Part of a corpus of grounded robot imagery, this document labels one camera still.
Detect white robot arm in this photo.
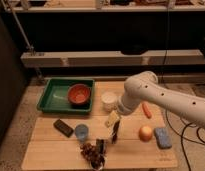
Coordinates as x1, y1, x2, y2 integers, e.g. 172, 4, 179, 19
117, 71, 205, 129

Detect white plastic cup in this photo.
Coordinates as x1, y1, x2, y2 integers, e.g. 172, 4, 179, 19
101, 92, 117, 112

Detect blue plastic cup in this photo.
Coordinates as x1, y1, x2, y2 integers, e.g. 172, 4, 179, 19
75, 124, 89, 142

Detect wooden table board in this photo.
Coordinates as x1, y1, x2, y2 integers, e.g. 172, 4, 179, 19
22, 81, 177, 171

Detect yellow red apple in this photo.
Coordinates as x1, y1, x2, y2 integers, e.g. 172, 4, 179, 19
139, 126, 153, 142

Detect brown grape bunch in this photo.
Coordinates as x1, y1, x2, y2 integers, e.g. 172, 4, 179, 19
80, 143, 101, 163

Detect red bowl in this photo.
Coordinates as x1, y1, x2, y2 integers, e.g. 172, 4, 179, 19
67, 84, 91, 105

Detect blue sponge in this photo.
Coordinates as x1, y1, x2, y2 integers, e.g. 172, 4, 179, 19
154, 127, 172, 149

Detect black rectangular block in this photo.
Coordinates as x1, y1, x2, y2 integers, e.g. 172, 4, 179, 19
53, 119, 74, 137

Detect green plastic tray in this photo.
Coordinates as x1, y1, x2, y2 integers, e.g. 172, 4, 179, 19
37, 78, 95, 115

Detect lower white shelf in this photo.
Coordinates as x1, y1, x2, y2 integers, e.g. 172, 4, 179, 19
21, 49, 205, 68

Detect white shelf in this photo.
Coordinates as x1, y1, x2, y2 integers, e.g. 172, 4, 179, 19
1, 0, 205, 12
21, 49, 205, 68

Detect metal diagonal pole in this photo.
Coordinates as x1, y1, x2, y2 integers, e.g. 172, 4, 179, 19
4, 0, 45, 84

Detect upper white shelf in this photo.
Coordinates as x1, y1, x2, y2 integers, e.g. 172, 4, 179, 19
1, 0, 205, 12

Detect dish brush with dark handle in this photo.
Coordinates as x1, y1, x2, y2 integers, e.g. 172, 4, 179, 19
111, 120, 120, 144

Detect black cables on floor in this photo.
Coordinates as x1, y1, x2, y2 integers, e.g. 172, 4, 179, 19
165, 109, 205, 171

